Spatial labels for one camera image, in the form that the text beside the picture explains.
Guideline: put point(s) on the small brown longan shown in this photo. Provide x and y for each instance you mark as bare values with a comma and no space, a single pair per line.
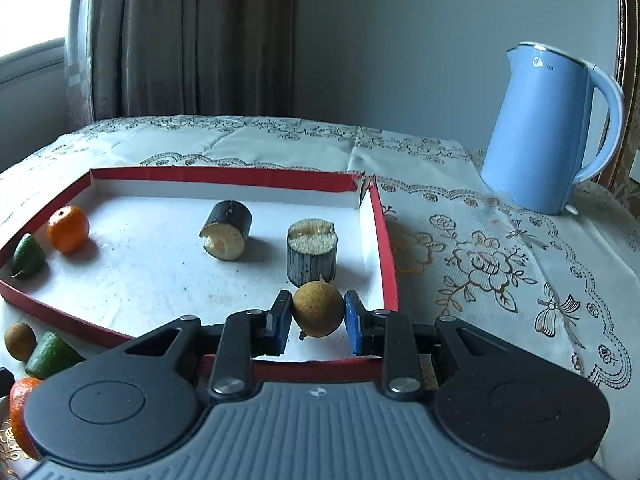
20,341

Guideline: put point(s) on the orange mandarin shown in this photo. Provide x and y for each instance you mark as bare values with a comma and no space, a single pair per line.
20,410
67,230

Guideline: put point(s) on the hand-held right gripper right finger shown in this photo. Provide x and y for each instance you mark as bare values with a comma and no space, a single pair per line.
352,325

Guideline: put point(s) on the gold framed damask wall panel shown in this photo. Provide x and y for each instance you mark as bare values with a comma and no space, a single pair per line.
631,35

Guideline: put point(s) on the large brown longan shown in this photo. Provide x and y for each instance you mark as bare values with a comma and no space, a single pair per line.
318,312

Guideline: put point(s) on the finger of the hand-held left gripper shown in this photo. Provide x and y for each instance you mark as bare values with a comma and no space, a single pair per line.
5,381

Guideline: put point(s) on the white window frame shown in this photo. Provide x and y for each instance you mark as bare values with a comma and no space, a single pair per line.
30,60

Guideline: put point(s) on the dark sugarcane piece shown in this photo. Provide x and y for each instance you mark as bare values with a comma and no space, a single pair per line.
310,260
227,230

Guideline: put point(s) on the small green avocado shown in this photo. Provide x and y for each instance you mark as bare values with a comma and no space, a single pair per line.
50,357
27,256

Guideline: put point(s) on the blue electric kettle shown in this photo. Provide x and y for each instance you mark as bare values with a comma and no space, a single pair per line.
540,135

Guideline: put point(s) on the white wall switch panel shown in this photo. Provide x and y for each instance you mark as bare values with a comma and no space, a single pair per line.
636,165

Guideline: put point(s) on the white embroidered tablecloth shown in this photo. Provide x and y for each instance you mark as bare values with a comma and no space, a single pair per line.
475,310

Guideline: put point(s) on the red cardboard box tray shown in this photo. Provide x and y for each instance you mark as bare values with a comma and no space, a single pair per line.
150,270

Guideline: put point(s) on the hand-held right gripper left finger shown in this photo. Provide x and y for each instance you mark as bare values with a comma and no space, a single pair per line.
280,325

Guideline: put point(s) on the brown patterned curtain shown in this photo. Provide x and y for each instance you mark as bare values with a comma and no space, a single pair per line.
200,40

